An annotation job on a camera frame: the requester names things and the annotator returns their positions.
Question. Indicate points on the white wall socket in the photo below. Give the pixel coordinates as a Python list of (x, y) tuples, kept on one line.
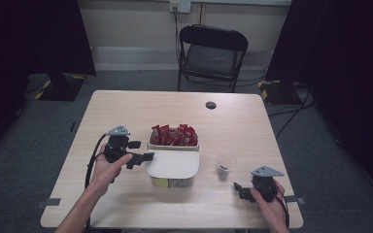
[(180, 6)]

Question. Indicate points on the yellow packet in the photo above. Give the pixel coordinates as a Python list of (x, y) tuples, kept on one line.
[(159, 182)]

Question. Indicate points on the grey tape strip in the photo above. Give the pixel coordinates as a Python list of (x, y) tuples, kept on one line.
[(296, 199), (48, 202)]

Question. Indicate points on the black stand base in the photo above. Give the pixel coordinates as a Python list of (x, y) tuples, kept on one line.
[(61, 87), (277, 92)]

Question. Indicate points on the dark curtain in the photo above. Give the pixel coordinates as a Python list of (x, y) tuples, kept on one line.
[(19, 48), (346, 64)]

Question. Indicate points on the black folding chair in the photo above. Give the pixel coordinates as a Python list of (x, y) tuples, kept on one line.
[(212, 53)]

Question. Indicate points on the person's right hand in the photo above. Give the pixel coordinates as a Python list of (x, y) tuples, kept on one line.
[(273, 212)]

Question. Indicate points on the clear plastic cup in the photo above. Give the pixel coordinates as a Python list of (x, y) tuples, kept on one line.
[(225, 166)]

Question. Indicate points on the white box lid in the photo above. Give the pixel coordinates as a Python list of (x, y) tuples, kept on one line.
[(173, 164)]

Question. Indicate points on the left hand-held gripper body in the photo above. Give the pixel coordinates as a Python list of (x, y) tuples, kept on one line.
[(116, 149)]

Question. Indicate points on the pile of red packets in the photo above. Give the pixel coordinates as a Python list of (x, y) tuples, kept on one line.
[(175, 136)]

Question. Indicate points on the cream storage box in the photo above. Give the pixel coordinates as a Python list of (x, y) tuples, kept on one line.
[(181, 183)]

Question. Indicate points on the person's left hand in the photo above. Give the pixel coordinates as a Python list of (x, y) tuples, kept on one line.
[(105, 174)]

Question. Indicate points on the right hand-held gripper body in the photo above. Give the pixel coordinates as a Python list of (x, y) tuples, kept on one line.
[(265, 186)]

